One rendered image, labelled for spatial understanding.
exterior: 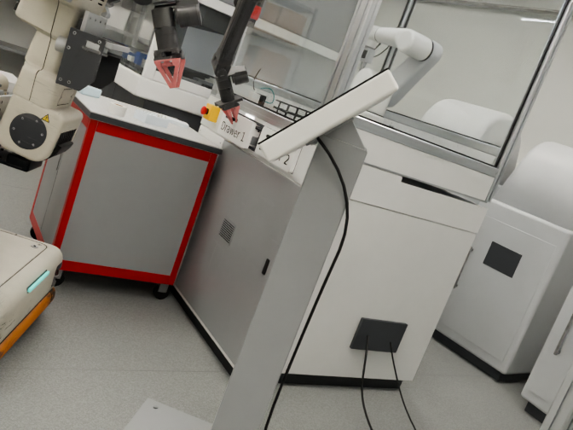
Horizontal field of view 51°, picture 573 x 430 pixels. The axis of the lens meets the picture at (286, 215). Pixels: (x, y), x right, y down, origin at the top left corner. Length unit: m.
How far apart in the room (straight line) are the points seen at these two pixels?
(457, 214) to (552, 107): 2.98
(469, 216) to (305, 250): 1.31
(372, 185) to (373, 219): 0.14
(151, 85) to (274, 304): 1.93
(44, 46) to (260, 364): 1.08
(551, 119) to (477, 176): 2.88
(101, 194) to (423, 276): 1.38
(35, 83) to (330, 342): 1.45
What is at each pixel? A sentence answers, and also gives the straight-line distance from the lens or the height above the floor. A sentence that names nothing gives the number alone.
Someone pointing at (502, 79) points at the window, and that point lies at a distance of 2.62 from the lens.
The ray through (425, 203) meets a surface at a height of 0.86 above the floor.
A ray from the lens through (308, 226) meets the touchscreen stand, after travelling 1.48.
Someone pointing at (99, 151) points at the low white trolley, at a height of 0.61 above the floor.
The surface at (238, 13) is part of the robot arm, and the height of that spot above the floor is 1.28.
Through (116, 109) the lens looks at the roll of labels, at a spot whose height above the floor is 0.78.
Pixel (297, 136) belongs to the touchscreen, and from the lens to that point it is 1.28.
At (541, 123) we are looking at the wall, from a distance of 5.51.
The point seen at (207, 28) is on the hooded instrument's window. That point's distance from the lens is 3.33.
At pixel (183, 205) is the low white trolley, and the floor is 0.47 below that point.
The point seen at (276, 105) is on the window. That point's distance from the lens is 2.44.
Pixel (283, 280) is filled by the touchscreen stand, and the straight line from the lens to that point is 1.51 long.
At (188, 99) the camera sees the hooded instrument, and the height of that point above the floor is 0.87.
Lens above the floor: 1.08
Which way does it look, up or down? 11 degrees down
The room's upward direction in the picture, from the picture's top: 20 degrees clockwise
